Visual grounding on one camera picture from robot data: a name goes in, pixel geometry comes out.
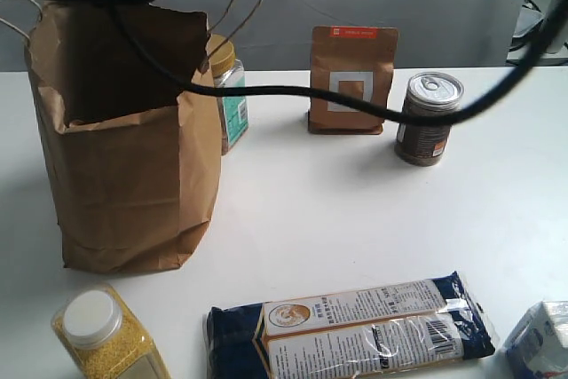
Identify brown paper bag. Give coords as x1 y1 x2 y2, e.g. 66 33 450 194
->
24 0 224 273

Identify brown kraft coffee pouch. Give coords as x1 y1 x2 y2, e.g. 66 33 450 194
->
308 26 398 135

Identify white blue tissue pack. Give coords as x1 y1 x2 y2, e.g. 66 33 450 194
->
503 301 567 378

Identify blue noodle package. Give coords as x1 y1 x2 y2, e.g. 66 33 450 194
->
205 272 496 378

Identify black cable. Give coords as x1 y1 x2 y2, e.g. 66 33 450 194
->
108 0 568 128

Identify clear canister brown grains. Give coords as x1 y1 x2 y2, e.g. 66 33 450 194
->
395 72 463 167

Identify clear jar teal label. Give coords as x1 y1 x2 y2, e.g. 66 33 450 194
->
207 34 249 155

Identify yellow millet bottle white cap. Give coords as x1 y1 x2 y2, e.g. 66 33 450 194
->
51 283 170 379

